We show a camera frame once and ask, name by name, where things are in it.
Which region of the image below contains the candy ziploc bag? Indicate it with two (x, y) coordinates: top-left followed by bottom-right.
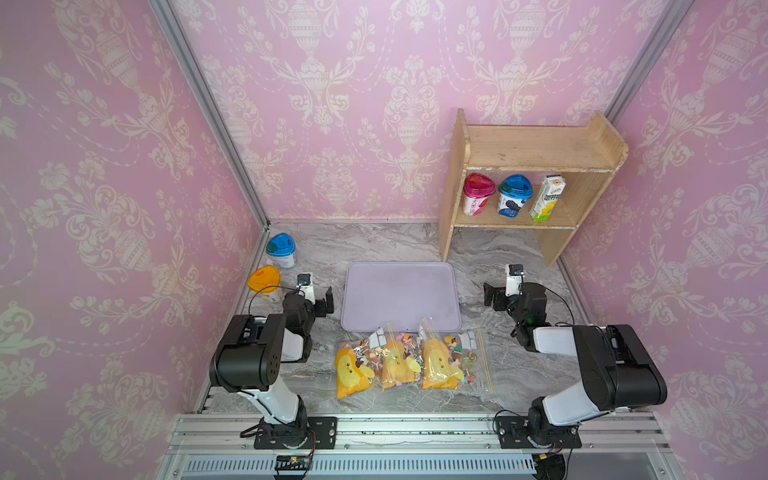
(418, 318), (493, 393)
(335, 340), (379, 400)
(367, 325), (423, 390)

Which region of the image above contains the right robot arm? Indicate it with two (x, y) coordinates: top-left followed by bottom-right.
(483, 282), (668, 448)

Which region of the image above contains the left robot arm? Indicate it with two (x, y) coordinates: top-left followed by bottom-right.
(209, 289), (338, 450)

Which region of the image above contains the orange lid cup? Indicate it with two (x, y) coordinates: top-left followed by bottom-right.
(247, 265), (281, 302)

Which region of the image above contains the blue lid cup on table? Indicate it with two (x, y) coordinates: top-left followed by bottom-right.
(266, 233), (296, 269)

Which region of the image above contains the lilac plastic tray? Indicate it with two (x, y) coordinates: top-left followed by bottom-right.
(340, 262), (462, 333)

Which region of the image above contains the blue lid cup on shelf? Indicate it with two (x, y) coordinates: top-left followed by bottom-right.
(497, 174), (533, 218)

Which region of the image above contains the pink lid cup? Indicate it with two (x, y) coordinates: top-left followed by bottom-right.
(462, 173), (496, 216)

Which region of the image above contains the green white carton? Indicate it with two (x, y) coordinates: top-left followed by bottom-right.
(530, 175), (566, 222)

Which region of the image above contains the wooden shelf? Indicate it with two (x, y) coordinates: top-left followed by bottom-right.
(437, 108), (630, 268)

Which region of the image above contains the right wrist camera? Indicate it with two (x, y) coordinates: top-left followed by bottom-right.
(505, 264), (525, 297)

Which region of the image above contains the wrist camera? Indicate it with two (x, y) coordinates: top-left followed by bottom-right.
(297, 273), (316, 304)
(505, 264), (525, 297)

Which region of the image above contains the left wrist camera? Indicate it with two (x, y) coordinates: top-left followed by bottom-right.
(297, 273), (316, 304)

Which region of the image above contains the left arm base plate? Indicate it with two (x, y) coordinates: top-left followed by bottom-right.
(253, 416), (338, 450)

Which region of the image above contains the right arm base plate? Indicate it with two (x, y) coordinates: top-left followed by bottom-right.
(492, 412), (582, 450)

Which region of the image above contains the aluminium rail frame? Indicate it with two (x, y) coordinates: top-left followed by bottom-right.
(157, 412), (684, 479)

